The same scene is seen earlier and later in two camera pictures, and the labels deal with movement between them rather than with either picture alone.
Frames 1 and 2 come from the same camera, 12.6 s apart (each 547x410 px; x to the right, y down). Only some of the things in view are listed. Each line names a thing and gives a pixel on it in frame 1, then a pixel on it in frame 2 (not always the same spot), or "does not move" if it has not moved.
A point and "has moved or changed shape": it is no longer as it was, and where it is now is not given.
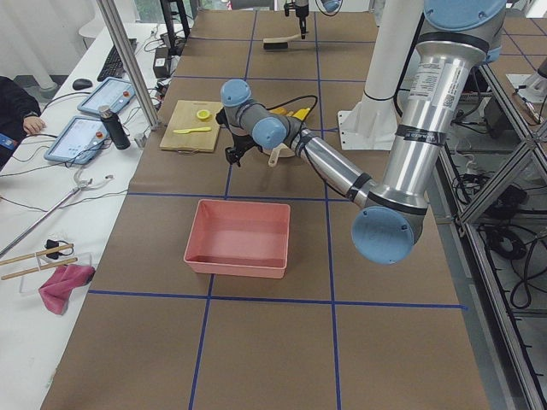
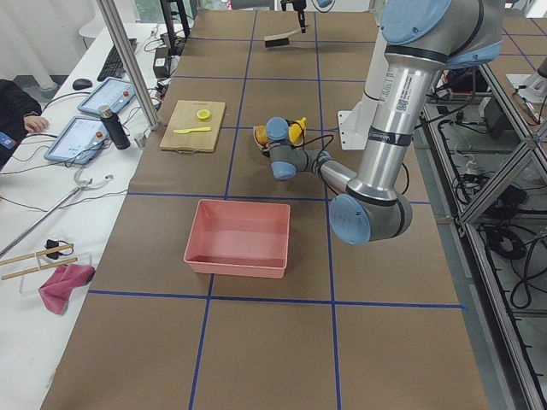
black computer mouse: x=79 y=84 does not move
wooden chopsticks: x=39 y=266 does not move
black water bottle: x=114 y=126 does not move
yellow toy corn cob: x=302 y=114 has moved or changed shape
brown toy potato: x=279 y=110 has moved or changed shape
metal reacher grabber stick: x=53 y=208 does not move
